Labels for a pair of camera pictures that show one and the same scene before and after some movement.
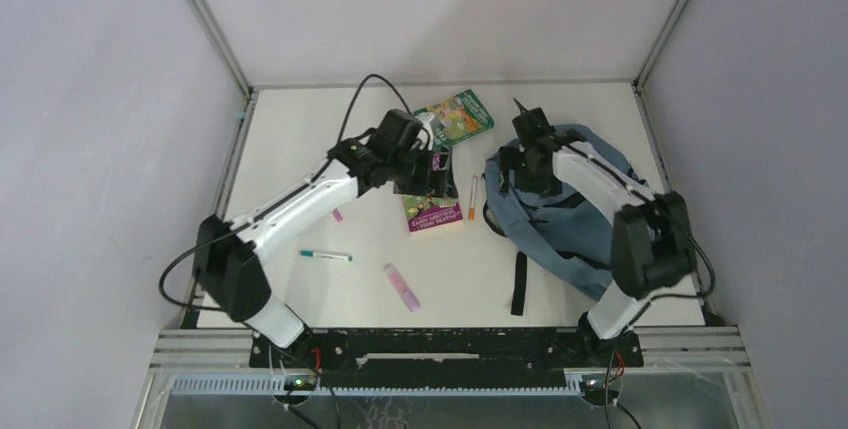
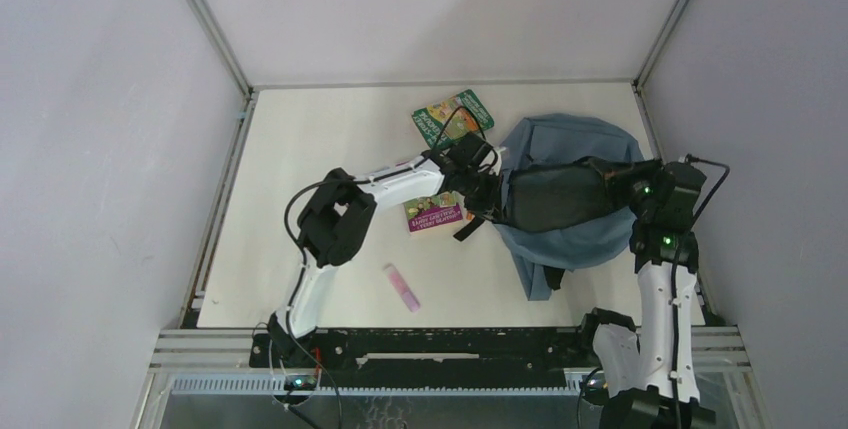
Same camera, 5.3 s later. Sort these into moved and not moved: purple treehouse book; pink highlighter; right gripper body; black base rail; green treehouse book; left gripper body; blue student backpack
Moved: blue student backpack; left gripper body; right gripper body
Not moved: black base rail; green treehouse book; pink highlighter; purple treehouse book
